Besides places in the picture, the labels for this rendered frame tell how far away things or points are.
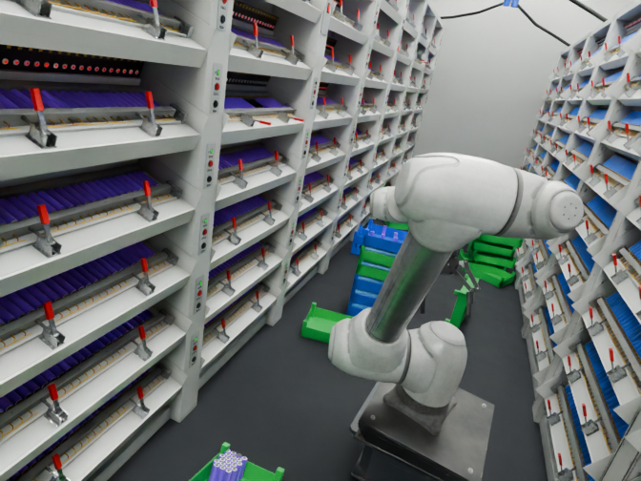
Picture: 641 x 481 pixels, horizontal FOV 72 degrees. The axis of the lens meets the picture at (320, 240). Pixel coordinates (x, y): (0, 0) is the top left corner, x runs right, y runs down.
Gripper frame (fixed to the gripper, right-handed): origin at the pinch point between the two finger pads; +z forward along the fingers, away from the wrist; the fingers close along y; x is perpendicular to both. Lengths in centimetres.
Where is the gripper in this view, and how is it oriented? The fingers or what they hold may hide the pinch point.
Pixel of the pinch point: (444, 310)
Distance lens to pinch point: 140.7
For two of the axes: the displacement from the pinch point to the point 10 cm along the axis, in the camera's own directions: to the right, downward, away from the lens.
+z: -0.5, 9.9, -1.6
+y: -9.1, 0.2, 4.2
